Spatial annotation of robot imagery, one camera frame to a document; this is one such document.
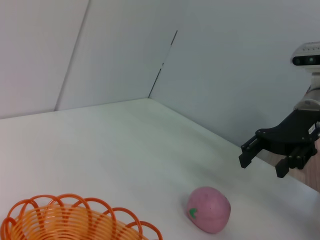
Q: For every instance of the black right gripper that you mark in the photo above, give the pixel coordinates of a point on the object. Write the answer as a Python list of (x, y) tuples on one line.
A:
[(295, 135)]

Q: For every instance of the pink toy peach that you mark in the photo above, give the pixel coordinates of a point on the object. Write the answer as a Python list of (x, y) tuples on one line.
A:
[(210, 210)]

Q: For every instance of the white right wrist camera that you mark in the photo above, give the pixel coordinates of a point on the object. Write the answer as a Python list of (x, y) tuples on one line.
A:
[(307, 57)]

